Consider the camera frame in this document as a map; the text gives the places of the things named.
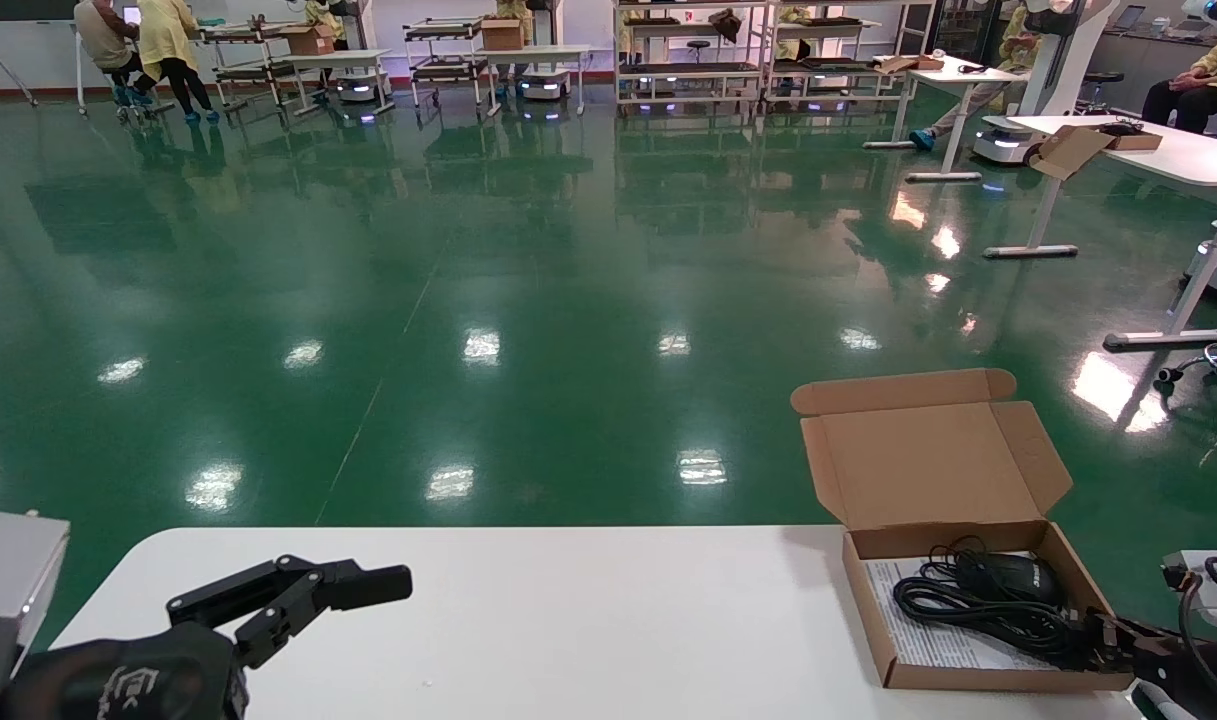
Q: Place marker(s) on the open cardboard box with flap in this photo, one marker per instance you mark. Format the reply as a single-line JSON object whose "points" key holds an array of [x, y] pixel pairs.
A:
{"points": [[1068, 150]]}

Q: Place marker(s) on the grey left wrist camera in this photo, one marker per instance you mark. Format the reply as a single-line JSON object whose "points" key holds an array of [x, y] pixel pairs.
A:
{"points": [[13, 580]]}

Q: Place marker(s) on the person in yellow coat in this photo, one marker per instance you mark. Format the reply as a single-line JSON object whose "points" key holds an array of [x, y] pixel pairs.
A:
{"points": [[1018, 45], [328, 15], [168, 40]]}

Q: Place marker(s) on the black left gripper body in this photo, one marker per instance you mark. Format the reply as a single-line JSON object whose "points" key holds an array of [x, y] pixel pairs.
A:
{"points": [[118, 685]]}

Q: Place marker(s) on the white paper manual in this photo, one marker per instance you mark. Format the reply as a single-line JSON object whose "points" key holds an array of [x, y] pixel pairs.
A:
{"points": [[928, 645]]}

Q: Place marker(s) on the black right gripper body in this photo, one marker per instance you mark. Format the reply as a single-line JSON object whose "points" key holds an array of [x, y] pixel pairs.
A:
{"points": [[1208, 690]]}

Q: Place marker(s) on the seated person in beige top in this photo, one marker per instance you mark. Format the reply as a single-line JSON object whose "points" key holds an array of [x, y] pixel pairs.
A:
{"points": [[103, 35]]}

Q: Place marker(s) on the tall metal shelf rack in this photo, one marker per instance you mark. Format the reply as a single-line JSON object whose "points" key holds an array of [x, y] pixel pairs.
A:
{"points": [[838, 64], [688, 68]]}

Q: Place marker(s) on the cardboard storage box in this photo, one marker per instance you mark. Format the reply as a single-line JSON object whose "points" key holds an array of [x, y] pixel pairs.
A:
{"points": [[928, 460]]}

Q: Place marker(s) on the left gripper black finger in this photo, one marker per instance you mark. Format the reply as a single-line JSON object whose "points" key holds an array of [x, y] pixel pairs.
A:
{"points": [[368, 583]]}

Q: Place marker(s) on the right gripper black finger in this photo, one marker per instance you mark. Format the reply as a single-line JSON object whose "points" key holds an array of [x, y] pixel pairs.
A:
{"points": [[1128, 642]]}

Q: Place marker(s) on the person yellow coat black trousers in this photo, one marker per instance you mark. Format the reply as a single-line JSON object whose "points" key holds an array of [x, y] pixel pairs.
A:
{"points": [[1188, 100]]}

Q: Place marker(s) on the white robot with column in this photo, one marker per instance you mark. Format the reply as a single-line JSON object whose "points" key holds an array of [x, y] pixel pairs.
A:
{"points": [[1053, 60]]}

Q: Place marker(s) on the dark board on tripod stand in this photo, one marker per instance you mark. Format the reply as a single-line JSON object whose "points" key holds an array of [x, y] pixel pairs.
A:
{"points": [[8, 8]]}

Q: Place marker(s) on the flat cardboard box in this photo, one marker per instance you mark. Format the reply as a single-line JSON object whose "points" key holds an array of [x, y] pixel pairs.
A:
{"points": [[913, 63]]}

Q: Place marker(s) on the black stool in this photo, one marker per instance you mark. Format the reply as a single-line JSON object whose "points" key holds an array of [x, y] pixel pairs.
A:
{"points": [[700, 44], [1103, 78]]}

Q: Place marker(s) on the metal trolley rack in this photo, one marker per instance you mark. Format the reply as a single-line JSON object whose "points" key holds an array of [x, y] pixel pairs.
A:
{"points": [[448, 70], [243, 33]]}

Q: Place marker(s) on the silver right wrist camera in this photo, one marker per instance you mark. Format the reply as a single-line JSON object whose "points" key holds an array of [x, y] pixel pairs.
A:
{"points": [[1183, 568]]}

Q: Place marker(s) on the large white work table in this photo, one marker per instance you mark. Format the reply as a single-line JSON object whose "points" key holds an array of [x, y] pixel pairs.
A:
{"points": [[1198, 160]]}

